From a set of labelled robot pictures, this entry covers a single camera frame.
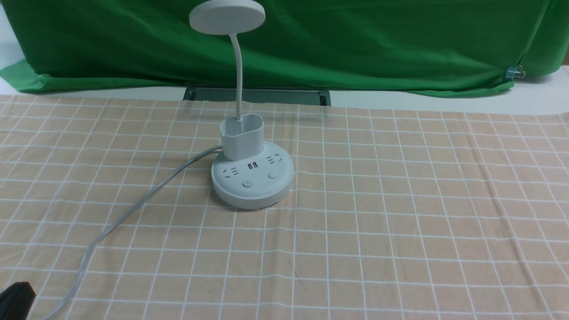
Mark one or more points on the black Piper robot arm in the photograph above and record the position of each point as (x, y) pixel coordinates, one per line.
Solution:
(16, 301)

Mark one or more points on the white desk lamp with sockets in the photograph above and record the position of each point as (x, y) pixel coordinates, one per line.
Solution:
(249, 172)

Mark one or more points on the orange checkered tablecloth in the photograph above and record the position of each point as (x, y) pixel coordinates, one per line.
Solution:
(391, 215)

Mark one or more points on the green backdrop cloth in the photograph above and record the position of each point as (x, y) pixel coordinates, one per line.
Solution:
(447, 48)

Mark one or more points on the metal binder clip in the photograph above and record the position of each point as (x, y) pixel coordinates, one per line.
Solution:
(512, 73)

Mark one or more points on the grey desk cable tray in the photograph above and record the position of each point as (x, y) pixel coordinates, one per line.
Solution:
(260, 95)

